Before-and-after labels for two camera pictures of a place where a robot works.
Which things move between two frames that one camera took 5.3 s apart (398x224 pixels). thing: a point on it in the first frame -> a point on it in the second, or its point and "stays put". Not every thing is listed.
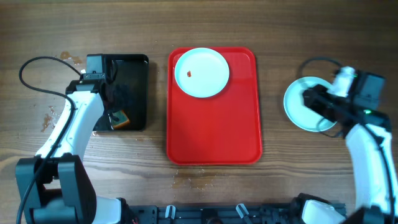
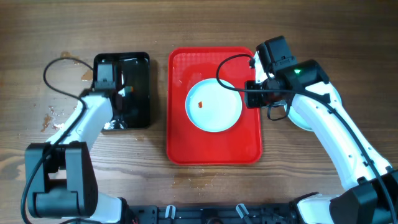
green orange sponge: [123, 119] -> [129, 89]
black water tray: [127, 91] stays put
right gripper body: [329, 104] -> [256, 99]
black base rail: [214, 214] stays put
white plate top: [201, 72] -> [212, 107]
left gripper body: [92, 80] -> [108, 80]
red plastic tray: [224, 129] stays put
